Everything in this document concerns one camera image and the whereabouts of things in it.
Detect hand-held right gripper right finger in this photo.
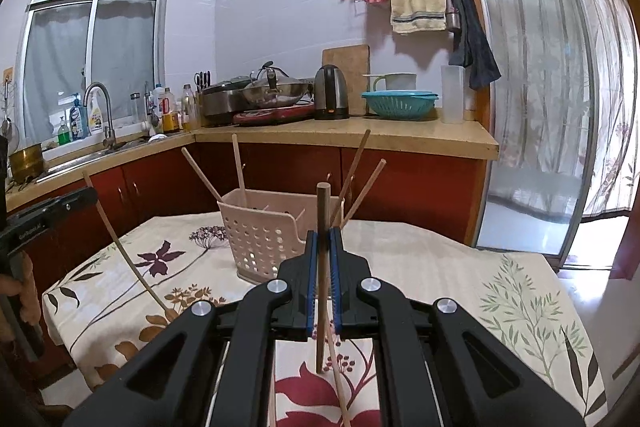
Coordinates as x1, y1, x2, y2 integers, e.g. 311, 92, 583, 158
327, 227, 586, 427

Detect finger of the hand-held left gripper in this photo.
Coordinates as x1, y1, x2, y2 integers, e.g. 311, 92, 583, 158
47, 187, 100, 224

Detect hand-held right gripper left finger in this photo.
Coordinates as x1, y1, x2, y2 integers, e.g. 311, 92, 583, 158
62, 231, 321, 427

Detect light wooden chopstick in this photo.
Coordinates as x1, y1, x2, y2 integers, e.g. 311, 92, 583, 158
322, 297, 354, 427
231, 133, 247, 204
347, 159, 388, 223
82, 171, 179, 324
180, 147, 225, 204

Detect pink plastic utensil basket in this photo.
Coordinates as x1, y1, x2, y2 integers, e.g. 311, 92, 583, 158
217, 188, 321, 286

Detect dark wooden chopstick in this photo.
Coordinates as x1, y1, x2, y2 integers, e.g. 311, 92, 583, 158
339, 129, 372, 208
315, 182, 331, 376

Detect person's left hand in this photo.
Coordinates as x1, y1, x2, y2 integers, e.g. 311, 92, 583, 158
0, 253, 40, 344

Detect steel kitchen sink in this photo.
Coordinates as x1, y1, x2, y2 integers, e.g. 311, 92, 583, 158
39, 136, 196, 180

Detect brass pot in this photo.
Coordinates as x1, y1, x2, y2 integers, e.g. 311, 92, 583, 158
8, 142, 45, 184

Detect blue detergent bottle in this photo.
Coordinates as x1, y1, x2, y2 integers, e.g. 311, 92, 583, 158
69, 94, 86, 142

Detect white spray bottle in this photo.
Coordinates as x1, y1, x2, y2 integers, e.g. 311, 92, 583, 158
88, 99, 105, 136

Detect steel sink faucet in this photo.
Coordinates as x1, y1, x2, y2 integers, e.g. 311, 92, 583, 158
83, 82, 117, 152

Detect floral tablecloth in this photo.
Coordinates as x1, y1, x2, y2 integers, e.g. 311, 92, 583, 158
42, 212, 609, 427

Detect metal ladle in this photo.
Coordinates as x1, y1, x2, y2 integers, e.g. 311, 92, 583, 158
144, 81, 162, 134

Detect red-brown kitchen cabinet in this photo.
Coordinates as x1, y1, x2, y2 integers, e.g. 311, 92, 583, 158
0, 117, 500, 293

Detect cooking oil bottle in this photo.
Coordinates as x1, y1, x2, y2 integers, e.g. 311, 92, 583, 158
181, 84, 197, 132

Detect red induction cooker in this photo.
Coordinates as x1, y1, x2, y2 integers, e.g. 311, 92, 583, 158
232, 103, 316, 126

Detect dark rice cooker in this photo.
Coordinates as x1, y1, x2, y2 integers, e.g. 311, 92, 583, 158
200, 77, 256, 128

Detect black steel electric kettle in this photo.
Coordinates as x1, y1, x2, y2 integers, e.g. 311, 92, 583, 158
313, 64, 350, 122

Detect teal plastic colander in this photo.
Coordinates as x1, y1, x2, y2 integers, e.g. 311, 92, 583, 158
360, 90, 440, 120

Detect steel wok with lid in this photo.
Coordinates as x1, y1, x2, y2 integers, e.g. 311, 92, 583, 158
241, 61, 314, 110

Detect light green mug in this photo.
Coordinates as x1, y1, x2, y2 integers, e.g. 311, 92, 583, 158
360, 72, 418, 93

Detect tall white plastic container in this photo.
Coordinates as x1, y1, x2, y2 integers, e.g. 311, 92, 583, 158
440, 65, 466, 124

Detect wooden cutting board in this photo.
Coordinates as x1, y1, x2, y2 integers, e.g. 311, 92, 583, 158
321, 44, 371, 117

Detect dark grey cloth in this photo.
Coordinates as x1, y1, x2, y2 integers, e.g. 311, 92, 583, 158
446, 0, 502, 92

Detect sheer patterned curtain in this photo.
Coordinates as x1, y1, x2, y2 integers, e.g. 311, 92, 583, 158
466, 0, 640, 254

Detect aluminium frame window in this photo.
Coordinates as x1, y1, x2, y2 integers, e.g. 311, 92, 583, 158
22, 0, 176, 144

